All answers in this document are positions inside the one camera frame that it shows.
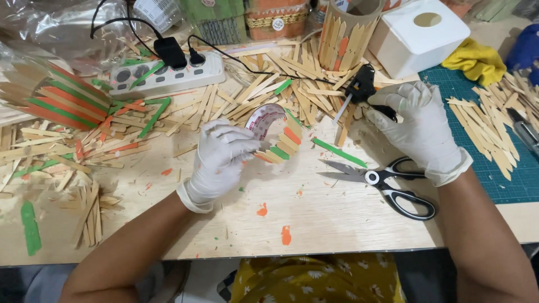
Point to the person's left hand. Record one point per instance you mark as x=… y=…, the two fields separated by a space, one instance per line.
x=212 y=164

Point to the person's right hand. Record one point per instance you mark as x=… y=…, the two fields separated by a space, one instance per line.
x=421 y=126

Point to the person's left fingers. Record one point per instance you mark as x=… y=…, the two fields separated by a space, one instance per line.
x=244 y=143

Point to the tape roll with glued sticks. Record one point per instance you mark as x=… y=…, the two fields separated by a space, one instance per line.
x=286 y=143

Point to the black hot glue gun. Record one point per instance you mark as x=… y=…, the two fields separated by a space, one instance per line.
x=362 y=86

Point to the scattered heap of craft sticks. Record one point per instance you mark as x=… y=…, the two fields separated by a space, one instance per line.
x=261 y=84

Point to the long green painted stick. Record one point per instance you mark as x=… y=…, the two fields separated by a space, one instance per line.
x=339 y=152

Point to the white power strip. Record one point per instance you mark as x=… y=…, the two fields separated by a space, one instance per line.
x=168 y=80

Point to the black power adapter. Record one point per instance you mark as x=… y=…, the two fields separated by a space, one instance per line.
x=170 y=52

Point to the green stick box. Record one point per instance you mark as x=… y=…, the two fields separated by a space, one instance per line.
x=214 y=21

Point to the orange stick box with trim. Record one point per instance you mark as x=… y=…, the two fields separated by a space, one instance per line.
x=276 y=19

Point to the round holder with plain sticks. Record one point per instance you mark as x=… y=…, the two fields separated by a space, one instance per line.
x=345 y=40

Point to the black and white scissors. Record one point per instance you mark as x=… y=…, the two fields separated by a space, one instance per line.
x=387 y=185

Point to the yellow floral garment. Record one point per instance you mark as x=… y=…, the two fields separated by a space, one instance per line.
x=316 y=280

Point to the white plastic basket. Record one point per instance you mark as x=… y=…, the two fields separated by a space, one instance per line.
x=158 y=12

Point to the orange green striped stick holder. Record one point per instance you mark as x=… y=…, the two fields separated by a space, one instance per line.
x=63 y=101

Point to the white tissue box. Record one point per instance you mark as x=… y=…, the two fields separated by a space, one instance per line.
x=415 y=38

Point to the green cutting mat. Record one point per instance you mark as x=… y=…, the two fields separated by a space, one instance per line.
x=463 y=126

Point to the clear plastic bag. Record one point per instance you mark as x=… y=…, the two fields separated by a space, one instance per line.
x=54 y=29

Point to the wide green painted stick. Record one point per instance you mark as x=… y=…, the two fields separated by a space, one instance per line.
x=30 y=229

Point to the yellow cloth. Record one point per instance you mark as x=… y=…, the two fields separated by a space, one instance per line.
x=476 y=61

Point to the pile of pointed wooden sticks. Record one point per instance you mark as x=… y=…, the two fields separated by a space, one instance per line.
x=492 y=126

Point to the grey utility knife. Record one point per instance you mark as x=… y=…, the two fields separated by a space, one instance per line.
x=524 y=130

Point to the blue cloth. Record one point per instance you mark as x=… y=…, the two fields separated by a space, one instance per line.
x=526 y=50

